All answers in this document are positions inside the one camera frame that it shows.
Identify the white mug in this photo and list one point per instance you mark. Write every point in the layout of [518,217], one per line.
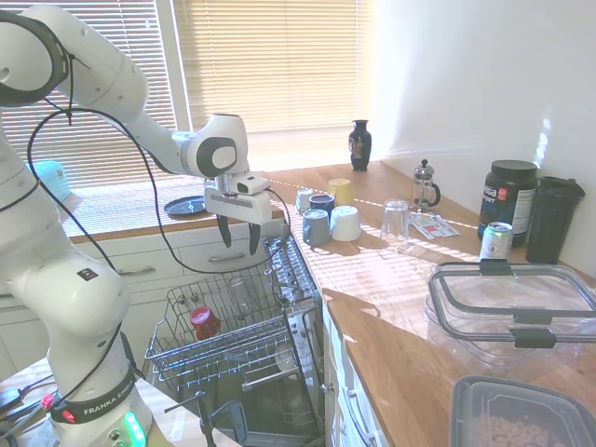
[345,223]

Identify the black food container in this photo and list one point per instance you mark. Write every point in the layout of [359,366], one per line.
[470,396]

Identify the small white ribbed cup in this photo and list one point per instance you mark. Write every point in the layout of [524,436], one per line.
[303,198]

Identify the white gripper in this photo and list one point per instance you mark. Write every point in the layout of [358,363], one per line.
[242,207]

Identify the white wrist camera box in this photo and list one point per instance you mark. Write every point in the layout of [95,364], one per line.
[251,184]

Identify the clear glass tumbler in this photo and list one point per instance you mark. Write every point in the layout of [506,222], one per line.
[396,219]

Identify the grey mug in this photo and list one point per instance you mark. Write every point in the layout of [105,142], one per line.
[315,228]

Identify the clear drinking glass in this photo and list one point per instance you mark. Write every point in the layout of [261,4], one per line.
[239,298]

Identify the dark blue plate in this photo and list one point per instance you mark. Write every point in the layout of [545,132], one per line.
[184,206]

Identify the metal cabinet knob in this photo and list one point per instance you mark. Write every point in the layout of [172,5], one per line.
[329,386]

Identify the yellow mug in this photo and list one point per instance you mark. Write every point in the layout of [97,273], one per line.
[340,191]

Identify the glass French press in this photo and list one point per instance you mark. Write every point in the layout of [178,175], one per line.
[423,191]

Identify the black camera tripod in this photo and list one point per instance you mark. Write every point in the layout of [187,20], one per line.
[203,419]

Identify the red mug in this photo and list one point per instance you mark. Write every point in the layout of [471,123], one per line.
[205,321]

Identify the black shaker bottle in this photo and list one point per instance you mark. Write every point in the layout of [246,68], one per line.
[554,219]

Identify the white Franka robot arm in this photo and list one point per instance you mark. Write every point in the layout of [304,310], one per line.
[93,70]

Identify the red stop button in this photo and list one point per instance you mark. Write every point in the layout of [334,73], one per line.
[46,400]

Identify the small paper card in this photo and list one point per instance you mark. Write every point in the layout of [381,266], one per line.
[433,228]

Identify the black protein powder tub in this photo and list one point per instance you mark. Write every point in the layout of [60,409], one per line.
[507,195]

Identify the dark blue curved frame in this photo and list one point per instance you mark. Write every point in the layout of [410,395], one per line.
[243,421]

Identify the dark blue painted vase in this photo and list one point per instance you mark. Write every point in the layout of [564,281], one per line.
[361,146]

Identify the clear container with clip lid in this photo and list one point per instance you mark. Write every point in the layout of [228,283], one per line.
[533,336]

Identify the dishwasher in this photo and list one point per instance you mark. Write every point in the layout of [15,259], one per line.
[302,326]

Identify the plain navy mug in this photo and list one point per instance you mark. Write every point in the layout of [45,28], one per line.
[321,203]

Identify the wooden window blind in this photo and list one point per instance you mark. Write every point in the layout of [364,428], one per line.
[279,65]
[116,153]

